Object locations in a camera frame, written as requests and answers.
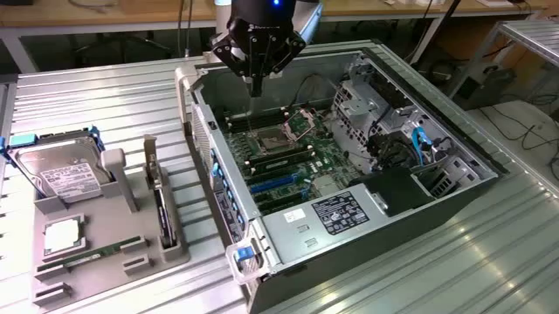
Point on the open grey PC case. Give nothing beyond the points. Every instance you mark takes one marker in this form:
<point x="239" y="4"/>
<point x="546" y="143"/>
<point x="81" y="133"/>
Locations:
<point x="437" y="108"/>

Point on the black graphics card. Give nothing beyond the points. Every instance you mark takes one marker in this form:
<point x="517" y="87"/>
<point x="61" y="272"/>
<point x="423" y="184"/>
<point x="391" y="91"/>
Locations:
<point x="165" y="209"/>

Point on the black box on floor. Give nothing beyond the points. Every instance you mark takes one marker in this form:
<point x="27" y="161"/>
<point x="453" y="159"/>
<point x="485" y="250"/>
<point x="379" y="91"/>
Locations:
<point x="488" y="86"/>

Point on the silver hard disk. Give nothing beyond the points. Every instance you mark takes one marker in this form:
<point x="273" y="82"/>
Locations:
<point x="57" y="167"/>

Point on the green RAM stick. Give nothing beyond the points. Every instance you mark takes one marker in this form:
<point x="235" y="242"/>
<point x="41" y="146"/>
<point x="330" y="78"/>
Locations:
<point x="91" y="253"/>

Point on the wooden desk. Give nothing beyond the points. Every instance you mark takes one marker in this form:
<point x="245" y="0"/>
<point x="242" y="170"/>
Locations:
<point x="131" y="14"/>

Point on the black expansion slot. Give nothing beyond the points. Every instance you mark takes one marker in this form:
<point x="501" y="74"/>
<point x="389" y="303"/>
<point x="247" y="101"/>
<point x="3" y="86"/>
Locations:
<point x="282" y="201"/>

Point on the silver CPU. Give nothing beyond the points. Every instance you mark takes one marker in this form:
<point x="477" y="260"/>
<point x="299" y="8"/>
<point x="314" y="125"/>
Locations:
<point x="63" y="237"/>

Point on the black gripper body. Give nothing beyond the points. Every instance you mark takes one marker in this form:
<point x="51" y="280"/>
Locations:
<point x="262" y="19"/>

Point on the blue disk caddy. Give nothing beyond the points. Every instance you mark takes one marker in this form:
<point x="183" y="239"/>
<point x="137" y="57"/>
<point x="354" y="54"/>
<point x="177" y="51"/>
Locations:
<point x="25" y="140"/>

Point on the metal slat side table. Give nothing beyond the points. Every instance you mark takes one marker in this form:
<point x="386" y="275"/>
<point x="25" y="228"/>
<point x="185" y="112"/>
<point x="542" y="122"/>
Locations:
<point x="530" y="36"/>

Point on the black office chair base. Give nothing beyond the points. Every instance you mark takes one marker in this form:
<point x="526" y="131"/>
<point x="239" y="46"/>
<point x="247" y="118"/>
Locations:
<point x="122" y="41"/>

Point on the green motherboard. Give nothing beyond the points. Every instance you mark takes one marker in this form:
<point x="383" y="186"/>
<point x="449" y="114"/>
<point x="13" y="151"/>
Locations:
<point x="323" y="157"/>

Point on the blue case latch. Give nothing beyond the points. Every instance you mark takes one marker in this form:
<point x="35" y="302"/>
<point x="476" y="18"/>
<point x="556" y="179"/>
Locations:
<point x="243" y="254"/>

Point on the CPU socket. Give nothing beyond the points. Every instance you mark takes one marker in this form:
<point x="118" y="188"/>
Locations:
<point x="274" y="140"/>

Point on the blue expansion slot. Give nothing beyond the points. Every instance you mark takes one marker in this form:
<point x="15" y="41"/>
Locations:
<point x="271" y="184"/>

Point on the black installed RAM stick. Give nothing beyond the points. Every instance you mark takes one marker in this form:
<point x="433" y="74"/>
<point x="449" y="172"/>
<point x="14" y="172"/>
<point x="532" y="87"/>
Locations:
<point x="282" y="161"/>

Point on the grey parts rack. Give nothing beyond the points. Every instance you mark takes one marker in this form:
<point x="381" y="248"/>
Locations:
<point x="110" y="229"/>

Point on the silver chipset heatsink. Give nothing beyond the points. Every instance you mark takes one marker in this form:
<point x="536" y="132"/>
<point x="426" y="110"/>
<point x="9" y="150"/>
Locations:
<point x="327" y="184"/>

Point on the grey power supply unit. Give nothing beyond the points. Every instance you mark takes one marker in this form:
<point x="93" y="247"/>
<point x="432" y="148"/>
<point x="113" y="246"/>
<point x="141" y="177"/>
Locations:
<point x="297" y="235"/>

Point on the metal socket cover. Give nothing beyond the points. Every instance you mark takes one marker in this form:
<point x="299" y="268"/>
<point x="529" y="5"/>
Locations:
<point x="302" y="122"/>

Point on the metal disk bay cage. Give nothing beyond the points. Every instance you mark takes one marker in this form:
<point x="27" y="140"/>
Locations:
<point x="358" y="111"/>

